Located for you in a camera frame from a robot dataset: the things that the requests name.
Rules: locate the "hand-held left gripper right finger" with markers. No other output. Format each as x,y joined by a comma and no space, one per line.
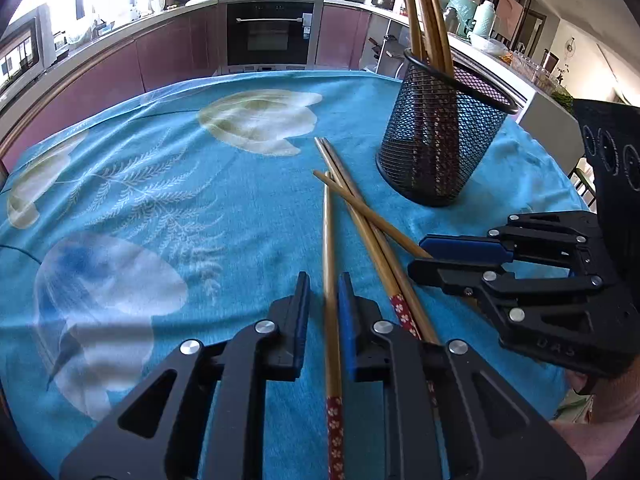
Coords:
347,325

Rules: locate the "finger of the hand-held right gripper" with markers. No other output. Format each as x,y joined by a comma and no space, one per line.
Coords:
440,275
460,249

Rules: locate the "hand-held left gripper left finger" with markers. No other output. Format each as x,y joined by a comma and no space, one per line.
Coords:
300,320

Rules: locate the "brown wooden chopstick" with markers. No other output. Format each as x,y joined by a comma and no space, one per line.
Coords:
380,270
331,260
397,272
370,212

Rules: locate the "black mesh utensil holder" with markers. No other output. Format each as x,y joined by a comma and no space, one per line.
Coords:
475,125

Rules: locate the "bunch of wooden chopsticks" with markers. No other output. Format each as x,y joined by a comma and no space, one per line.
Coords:
417,25

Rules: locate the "person's right hand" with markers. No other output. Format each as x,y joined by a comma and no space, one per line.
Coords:
617,395

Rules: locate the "green wooden chair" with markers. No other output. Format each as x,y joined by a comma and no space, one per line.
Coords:
585,185

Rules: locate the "bunch of green vegetables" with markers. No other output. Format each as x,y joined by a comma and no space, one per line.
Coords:
562,95

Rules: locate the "clear plastic food container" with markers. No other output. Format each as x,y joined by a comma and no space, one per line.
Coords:
532,70

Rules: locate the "white kitchen countertop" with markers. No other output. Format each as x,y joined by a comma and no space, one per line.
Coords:
492,67

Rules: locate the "white bowl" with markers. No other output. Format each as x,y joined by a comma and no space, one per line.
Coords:
487,46

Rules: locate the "blue printed tablecloth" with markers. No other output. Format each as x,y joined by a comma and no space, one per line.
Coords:
150,185

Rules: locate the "mint green thermos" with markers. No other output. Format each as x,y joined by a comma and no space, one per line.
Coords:
484,20

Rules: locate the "person's pink clothing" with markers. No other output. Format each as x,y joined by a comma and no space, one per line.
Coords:
590,450

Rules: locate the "black built-in oven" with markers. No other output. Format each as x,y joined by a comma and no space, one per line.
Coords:
270,35

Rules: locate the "pink kitchen base cabinets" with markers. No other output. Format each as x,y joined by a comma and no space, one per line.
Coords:
165,50

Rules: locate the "white microwave oven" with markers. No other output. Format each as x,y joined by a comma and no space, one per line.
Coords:
20,55

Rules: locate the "framed wall picture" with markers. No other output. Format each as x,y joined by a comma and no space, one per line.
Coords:
509,15

